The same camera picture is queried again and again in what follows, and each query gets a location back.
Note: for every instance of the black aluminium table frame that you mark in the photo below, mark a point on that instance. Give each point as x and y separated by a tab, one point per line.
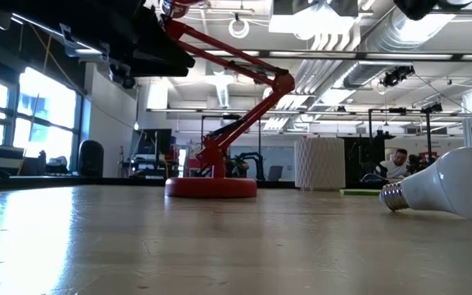
55	182

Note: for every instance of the long ceiling light strip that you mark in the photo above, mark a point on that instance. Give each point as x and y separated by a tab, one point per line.
342	54

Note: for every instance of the person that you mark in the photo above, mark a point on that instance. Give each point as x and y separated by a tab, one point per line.
391	168

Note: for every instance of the large glass window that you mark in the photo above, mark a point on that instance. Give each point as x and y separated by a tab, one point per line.
47	106

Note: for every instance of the white lightbulb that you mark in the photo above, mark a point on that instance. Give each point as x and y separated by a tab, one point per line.
457	184

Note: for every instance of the silver ventilation duct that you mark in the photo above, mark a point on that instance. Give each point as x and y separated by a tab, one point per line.
383	33

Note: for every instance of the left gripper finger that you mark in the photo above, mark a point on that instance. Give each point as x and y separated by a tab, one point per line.
158	41
158	71

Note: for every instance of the black idle robot arm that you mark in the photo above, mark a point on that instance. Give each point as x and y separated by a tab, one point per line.
256	162

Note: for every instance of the black metal stand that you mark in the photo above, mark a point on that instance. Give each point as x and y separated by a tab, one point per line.
428	135

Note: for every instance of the black rounded chair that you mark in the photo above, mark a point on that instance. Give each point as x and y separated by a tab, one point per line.
91	160

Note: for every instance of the black ceiling spotlight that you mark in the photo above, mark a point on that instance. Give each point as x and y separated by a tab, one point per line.
398	75
128	83

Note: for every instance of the green sticky note pad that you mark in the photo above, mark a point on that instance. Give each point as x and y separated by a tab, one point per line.
359	192

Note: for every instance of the white lattice pen cup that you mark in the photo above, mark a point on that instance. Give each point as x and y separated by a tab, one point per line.
320	164

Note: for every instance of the red desk lamp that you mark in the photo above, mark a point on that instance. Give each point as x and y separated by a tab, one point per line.
210	187

